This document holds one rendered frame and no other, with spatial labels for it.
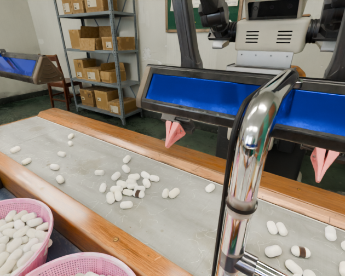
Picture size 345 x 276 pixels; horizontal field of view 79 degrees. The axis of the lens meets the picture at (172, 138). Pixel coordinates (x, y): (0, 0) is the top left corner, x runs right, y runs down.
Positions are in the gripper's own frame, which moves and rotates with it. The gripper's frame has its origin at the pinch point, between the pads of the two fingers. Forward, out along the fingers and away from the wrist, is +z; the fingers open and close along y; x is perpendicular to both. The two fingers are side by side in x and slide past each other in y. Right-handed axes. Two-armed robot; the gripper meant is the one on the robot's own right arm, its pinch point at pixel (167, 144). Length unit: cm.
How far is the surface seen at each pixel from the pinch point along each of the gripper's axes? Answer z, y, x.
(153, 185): 12.5, -1.4, 4.7
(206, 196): 9.3, 14.6, 7.6
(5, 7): -166, -448, 40
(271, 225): 10.0, 32.4, 4.8
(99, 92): -88, -232, 135
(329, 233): 6.3, 43.7, 7.8
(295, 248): 12.7, 37.6, 2.4
